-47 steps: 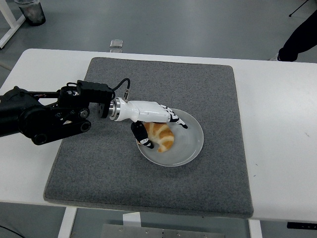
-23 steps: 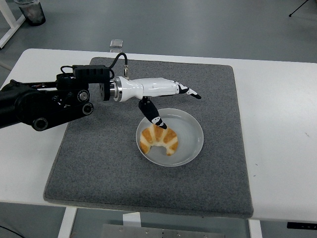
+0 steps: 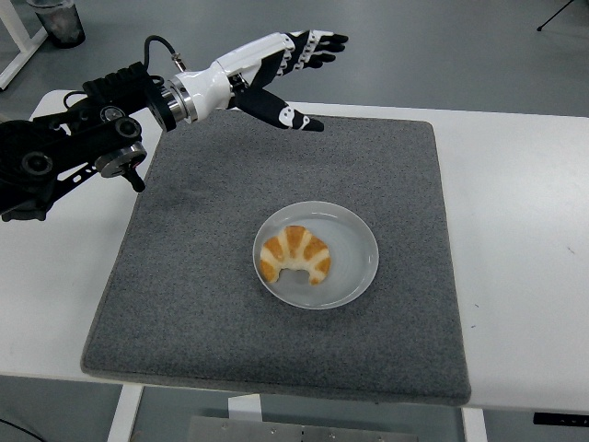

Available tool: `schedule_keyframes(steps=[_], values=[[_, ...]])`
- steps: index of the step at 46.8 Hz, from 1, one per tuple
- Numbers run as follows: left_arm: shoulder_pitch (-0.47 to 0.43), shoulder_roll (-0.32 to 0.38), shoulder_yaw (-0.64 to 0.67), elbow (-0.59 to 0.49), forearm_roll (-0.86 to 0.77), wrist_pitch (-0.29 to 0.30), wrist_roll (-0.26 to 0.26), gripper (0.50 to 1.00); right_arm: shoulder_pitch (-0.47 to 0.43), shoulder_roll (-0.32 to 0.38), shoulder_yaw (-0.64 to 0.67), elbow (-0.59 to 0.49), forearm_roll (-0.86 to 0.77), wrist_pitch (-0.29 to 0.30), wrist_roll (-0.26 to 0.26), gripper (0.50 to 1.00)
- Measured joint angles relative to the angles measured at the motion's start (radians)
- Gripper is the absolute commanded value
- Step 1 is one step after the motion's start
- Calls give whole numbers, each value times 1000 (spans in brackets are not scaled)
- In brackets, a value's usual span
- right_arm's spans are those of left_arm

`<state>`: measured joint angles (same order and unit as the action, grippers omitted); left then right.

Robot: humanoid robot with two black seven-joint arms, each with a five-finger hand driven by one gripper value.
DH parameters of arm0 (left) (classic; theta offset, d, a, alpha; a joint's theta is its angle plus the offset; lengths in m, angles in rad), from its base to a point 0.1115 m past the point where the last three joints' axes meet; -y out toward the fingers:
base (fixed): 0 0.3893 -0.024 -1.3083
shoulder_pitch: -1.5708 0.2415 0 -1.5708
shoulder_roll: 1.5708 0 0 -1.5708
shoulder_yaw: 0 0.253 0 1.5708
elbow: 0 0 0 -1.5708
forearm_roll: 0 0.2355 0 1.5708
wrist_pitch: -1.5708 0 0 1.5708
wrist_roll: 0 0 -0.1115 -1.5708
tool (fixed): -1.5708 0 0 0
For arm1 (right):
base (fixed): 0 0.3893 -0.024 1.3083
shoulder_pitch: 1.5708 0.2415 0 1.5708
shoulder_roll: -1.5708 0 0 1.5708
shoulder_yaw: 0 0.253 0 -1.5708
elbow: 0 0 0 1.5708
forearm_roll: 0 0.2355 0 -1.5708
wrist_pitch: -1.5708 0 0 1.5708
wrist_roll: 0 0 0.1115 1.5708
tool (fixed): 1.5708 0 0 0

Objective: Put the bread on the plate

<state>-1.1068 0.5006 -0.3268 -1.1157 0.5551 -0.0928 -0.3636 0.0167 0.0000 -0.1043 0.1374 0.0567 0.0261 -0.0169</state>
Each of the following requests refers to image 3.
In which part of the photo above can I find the golden croissant bread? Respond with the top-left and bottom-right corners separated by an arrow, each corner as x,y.
260,225 -> 332,286

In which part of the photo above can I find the grey square felt mat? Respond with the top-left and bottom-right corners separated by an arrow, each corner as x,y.
80,108 -> 473,407

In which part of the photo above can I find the black waste bin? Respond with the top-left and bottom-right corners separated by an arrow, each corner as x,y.
32,0 -> 87,49

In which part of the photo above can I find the black floor cable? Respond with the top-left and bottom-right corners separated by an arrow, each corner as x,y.
0,417 -> 40,442

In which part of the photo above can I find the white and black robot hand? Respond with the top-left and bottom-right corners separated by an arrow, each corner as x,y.
177,29 -> 350,134

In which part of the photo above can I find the white table frame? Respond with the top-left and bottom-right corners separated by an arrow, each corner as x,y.
0,0 -> 50,92

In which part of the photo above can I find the black tripod leg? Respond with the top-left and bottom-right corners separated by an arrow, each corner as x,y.
536,0 -> 589,32

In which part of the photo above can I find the black table control panel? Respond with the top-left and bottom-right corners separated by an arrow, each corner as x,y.
533,413 -> 589,425

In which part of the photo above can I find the white tape strip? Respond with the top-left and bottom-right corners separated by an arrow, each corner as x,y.
228,394 -> 263,421

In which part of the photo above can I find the grey round plate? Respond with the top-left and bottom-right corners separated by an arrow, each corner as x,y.
251,200 -> 380,310

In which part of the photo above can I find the white table leg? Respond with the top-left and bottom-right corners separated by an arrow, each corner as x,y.
462,407 -> 489,442
106,384 -> 144,442

